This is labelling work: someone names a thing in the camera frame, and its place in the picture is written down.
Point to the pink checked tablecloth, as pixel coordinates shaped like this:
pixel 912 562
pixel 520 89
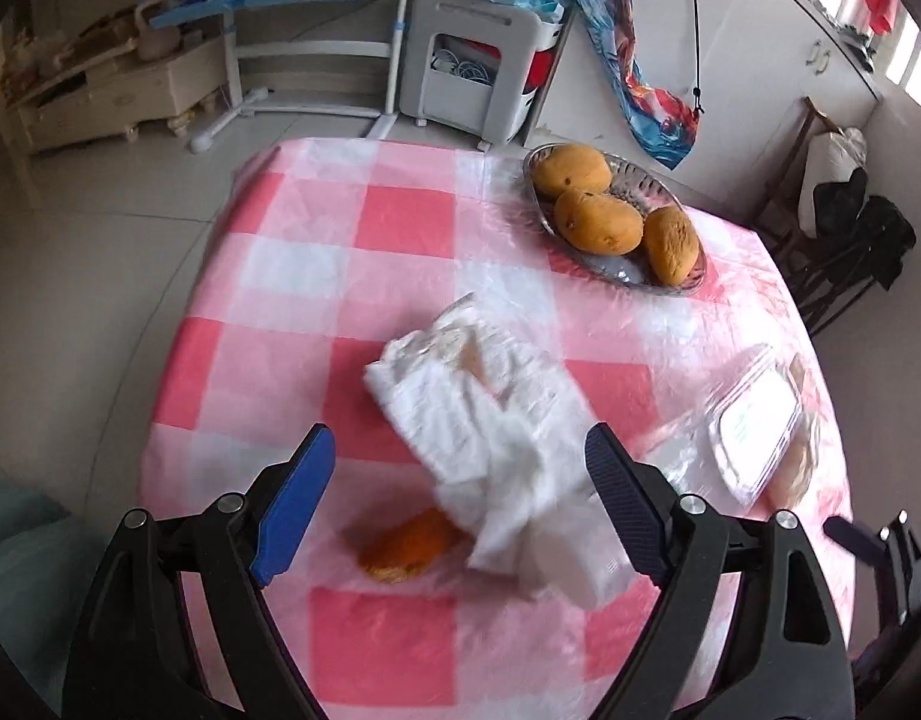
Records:
pixel 400 225

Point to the silver fruit bowl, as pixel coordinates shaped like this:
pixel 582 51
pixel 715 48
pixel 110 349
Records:
pixel 640 187

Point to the beige kettle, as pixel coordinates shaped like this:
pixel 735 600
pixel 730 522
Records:
pixel 158 34

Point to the clear plastic tray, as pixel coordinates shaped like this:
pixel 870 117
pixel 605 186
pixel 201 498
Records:
pixel 685 461

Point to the grey blue cushioned seat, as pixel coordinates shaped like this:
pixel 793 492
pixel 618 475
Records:
pixel 18 547

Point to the white cabinet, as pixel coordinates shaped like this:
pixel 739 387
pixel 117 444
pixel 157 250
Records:
pixel 760 52

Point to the cream television cabinet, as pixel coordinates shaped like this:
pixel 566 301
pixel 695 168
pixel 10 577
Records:
pixel 115 97

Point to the red white container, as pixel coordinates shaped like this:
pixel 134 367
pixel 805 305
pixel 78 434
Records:
pixel 541 82

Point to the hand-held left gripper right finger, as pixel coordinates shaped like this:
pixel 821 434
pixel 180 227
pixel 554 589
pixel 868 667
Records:
pixel 625 502

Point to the black jacket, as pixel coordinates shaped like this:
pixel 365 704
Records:
pixel 873 232

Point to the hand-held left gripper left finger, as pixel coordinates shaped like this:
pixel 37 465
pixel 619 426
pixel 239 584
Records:
pixel 295 502

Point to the wooden chair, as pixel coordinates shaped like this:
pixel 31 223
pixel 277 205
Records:
pixel 786 195

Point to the yellow mango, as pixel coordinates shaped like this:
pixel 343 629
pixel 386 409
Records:
pixel 670 244
pixel 599 221
pixel 573 169

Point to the white rippled plastic bag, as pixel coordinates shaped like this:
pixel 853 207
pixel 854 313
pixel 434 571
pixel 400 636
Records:
pixel 490 420

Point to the white cloth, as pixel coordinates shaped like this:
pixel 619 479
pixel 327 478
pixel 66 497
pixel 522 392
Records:
pixel 831 165

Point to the clear plastic lidded container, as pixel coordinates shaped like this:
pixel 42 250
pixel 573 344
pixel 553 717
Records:
pixel 756 420

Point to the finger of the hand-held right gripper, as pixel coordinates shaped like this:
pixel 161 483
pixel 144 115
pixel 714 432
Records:
pixel 854 538

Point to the orange fruit peel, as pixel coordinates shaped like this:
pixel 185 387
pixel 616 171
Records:
pixel 408 544

